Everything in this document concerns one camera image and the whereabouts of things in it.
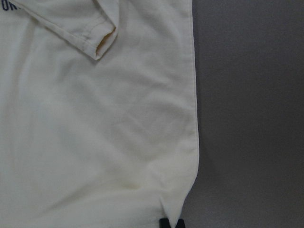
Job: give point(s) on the beige long-sleeve printed shirt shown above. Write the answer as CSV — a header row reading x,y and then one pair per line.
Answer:
x,y
98,112

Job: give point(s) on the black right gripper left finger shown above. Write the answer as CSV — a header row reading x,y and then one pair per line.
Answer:
x,y
164,223

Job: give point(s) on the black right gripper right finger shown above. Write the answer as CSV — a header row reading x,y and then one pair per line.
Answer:
x,y
180,223

